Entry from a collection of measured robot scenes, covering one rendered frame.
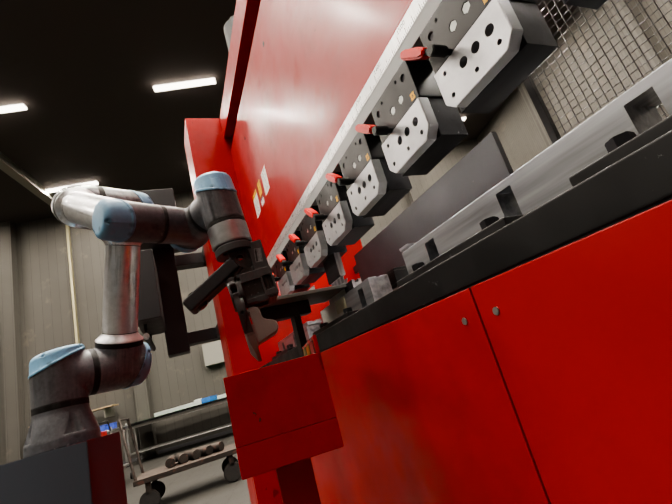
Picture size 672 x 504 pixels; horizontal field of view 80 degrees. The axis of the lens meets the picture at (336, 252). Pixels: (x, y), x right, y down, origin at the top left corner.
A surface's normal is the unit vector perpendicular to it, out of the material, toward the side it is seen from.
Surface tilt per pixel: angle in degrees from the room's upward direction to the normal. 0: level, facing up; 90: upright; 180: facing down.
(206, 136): 90
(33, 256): 90
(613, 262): 90
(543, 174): 90
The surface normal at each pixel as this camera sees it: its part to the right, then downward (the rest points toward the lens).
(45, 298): 0.11, -0.31
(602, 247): -0.90, 0.14
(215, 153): 0.34, -0.36
